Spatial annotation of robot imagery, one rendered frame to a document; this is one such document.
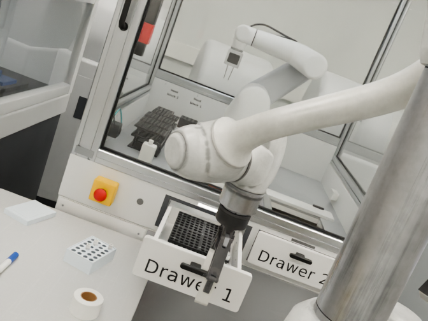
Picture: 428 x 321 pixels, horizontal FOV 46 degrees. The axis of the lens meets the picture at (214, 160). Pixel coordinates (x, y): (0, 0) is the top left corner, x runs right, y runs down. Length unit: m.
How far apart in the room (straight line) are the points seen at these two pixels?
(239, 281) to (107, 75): 0.72
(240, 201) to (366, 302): 0.44
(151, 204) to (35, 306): 0.54
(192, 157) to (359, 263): 0.36
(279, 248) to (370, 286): 0.91
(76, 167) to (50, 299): 0.52
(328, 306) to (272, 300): 0.97
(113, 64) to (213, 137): 0.70
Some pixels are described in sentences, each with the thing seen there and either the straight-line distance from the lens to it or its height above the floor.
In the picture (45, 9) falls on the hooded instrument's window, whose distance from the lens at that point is 2.04.
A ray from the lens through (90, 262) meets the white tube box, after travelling 1.37.
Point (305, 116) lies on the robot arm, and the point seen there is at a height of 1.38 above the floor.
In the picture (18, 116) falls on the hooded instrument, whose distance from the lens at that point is 2.08.
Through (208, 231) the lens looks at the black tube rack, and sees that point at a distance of 1.52.
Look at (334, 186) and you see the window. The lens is 1.60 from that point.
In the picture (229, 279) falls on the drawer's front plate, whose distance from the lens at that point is 1.30.
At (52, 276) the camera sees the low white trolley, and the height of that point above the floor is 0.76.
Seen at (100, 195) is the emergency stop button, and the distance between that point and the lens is 1.56.
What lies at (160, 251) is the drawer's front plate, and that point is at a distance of 1.29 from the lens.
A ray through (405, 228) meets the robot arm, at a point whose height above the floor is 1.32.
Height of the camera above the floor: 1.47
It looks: 14 degrees down
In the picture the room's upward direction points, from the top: 21 degrees clockwise
